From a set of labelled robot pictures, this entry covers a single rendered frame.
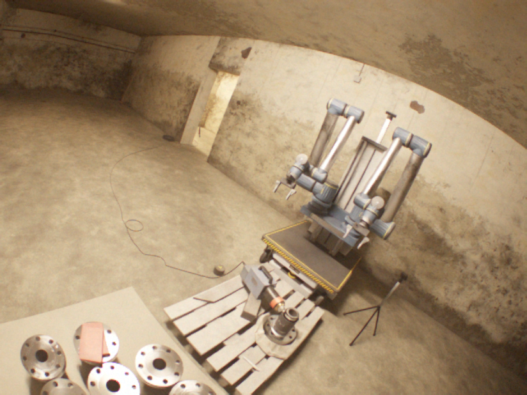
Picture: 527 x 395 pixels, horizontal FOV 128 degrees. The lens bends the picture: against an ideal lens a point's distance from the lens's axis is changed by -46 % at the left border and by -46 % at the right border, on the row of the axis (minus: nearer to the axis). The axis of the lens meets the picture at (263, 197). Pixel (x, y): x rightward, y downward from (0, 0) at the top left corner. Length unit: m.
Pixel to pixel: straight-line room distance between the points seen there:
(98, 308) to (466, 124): 4.53
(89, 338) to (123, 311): 0.53
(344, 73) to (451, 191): 2.45
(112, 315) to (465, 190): 4.14
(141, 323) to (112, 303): 0.26
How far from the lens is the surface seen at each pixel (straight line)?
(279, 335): 1.82
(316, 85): 4.18
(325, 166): 2.12
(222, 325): 1.75
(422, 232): 3.69
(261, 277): 1.85
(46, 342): 1.46
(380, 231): 2.35
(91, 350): 1.35
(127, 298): 1.90
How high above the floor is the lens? 1.51
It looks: 19 degrees down
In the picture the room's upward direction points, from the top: 24 degrees clockwise
